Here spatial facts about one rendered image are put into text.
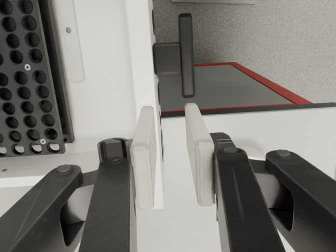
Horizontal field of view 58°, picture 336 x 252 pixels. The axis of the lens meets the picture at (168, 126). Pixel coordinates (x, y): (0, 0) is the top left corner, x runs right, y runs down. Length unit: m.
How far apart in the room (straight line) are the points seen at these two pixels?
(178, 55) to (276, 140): 0.26
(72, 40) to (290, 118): 0.32
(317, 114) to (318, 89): 0.86
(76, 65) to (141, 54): 0.11
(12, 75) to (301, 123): 0.38
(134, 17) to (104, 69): 0.12
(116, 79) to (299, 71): 1.02
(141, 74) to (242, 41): 0.98
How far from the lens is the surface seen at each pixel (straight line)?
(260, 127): 0.47
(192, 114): 0.16
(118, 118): 0.37
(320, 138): 0.51
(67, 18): 0.35
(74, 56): 0.35
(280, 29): 1.26
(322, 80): 1.35
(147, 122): 0.15
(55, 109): 0.31
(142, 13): 0.26
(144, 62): 0.26
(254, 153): 0.45
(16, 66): 0.32
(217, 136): 0.15
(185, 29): 0.27
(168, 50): 0.27
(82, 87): 0.37
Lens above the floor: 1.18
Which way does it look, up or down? 72 degrees down
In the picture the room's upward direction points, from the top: 179 degrees clockwise
